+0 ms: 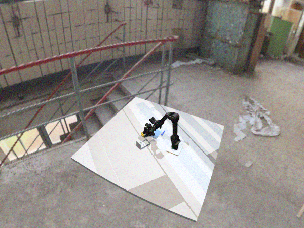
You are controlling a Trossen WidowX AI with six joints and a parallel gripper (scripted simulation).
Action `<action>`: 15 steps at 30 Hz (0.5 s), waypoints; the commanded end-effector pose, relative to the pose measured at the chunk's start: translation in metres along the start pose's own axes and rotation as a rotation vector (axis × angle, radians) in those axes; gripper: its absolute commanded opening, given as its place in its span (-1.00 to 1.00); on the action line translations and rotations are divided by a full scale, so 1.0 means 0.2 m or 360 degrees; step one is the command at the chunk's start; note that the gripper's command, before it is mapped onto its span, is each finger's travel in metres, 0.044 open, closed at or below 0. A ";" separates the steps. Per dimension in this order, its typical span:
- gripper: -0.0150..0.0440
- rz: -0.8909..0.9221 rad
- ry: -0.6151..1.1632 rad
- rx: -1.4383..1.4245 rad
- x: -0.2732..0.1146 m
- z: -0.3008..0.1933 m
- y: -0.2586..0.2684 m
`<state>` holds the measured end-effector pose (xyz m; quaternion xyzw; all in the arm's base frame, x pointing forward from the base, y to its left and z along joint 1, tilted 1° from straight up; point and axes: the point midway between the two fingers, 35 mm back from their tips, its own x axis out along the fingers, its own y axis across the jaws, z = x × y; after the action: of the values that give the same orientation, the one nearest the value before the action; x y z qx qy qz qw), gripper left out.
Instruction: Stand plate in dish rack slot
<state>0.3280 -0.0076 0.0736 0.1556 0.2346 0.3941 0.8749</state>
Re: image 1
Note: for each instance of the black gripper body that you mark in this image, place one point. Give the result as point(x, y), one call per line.
point(151, 130)

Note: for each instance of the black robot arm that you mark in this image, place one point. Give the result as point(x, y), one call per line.
point(174, 117)

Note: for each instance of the light blue flat mat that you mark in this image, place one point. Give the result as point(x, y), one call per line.
point(157, 133)

